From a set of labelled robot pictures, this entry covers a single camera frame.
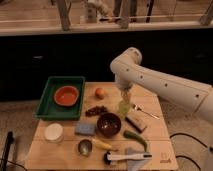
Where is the blue sponge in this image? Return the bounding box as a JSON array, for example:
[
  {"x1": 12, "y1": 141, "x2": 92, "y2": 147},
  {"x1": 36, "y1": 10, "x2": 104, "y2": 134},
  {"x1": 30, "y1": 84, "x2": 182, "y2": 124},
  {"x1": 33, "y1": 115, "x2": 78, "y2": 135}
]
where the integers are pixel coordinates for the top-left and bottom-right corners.
[{"x1": 75, "y1": 123, "x2": 95, "y2": 136}]

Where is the green plastic tray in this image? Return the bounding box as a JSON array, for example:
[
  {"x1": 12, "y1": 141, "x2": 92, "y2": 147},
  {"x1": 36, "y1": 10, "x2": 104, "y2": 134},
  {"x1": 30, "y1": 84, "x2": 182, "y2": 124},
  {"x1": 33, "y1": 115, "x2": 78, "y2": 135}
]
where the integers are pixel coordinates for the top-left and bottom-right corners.
[{"x1": 36, "y1": 76, "x2": 85, "y2": 120}]

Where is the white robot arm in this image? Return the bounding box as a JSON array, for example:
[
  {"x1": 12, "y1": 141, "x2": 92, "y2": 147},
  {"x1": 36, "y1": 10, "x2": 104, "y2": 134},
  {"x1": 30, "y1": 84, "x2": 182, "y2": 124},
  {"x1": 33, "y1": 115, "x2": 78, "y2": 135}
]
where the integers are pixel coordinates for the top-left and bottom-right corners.
[{"x1": 110, "y1": 47, "x2": 213, "y2": 125}]

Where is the orange apple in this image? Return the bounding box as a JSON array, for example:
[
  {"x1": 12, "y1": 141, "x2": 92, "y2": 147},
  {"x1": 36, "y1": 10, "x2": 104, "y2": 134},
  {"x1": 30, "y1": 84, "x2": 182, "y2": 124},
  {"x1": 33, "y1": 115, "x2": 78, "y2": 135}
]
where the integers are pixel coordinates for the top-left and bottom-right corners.
[{"x1": 95, "y1": 88, "x2": 105, "y2": 99}]

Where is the grey cloth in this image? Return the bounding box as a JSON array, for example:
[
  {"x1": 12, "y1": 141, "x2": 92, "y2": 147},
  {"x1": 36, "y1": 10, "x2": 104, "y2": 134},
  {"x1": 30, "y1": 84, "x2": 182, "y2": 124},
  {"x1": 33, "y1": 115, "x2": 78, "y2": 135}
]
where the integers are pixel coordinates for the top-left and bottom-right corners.
[{"x1": 125, "y1": 147, "x2": 151, "y2": 171}]

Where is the white handled brush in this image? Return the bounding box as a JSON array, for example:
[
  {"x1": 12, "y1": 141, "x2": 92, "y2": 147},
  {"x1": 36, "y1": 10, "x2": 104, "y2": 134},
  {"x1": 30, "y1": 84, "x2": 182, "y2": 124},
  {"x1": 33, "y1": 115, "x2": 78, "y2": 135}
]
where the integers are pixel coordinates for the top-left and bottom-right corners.
[{"x1": 103, "y1": 152, "x2": 152, "y2": 165}]

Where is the orange bowl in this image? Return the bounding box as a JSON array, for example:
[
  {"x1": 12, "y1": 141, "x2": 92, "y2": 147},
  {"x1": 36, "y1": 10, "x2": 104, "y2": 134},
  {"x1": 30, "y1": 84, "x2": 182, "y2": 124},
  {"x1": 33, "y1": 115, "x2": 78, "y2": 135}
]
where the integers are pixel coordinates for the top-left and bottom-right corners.
[{"x1": 54, "y1": 86, "x2": 79, "y2": 107}]

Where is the bunch of dark grapes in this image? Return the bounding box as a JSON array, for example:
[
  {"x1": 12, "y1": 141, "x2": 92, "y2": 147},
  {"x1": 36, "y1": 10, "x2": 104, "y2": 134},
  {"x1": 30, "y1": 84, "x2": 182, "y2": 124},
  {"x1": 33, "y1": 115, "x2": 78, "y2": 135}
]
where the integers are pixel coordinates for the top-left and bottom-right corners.
[{"x1": 85, "y1": 106, "x2": 108, "y2": 117}]

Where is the white paper cup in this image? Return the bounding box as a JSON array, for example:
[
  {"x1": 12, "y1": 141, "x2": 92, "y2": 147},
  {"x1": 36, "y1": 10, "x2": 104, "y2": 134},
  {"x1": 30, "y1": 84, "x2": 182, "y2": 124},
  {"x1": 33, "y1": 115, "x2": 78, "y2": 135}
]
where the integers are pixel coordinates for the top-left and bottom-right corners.
[{"x1": 44, "y1": 123, "x2": 63, "y2": 143}]

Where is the black floor cable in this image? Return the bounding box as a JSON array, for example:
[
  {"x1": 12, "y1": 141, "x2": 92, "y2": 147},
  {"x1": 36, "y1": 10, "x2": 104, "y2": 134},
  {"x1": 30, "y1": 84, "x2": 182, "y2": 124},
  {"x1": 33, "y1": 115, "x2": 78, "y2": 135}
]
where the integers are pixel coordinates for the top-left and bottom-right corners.
[{"x1": 169, "y1": 132, "x2": 213, "y2": 171}]

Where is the black pole stand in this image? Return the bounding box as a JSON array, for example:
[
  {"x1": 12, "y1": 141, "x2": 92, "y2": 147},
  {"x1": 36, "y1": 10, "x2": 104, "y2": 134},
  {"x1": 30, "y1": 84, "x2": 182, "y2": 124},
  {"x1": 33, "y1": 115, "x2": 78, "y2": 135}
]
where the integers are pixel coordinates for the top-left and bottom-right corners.
[{"x1": 0, "y1": 131, "x2": 14, "y2": 171}]

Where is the small metal cup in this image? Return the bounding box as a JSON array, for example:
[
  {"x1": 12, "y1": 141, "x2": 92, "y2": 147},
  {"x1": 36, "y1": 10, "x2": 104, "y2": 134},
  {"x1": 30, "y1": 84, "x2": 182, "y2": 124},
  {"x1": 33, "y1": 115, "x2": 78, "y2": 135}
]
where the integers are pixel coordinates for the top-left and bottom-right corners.
[{"x1": 78, "y1": 139, "x2": 92, "y2": 156}]

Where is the green cup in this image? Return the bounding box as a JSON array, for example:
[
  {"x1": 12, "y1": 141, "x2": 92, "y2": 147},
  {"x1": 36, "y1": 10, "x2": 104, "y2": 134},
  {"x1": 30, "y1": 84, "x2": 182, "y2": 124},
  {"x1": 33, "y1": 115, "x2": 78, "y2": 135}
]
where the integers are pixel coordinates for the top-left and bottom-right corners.
[{"x1": 118, "y1": 101, "x2": 131, "y2": 117}]

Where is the dark red bowl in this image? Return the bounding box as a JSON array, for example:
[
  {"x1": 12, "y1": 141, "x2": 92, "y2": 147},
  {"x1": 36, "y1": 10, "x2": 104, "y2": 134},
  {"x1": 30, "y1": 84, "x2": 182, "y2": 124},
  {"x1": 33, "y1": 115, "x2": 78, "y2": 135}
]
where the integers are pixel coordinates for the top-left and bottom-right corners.
[{"x1": 96, "y1": 113, "x2": 121, "y2": 138}]

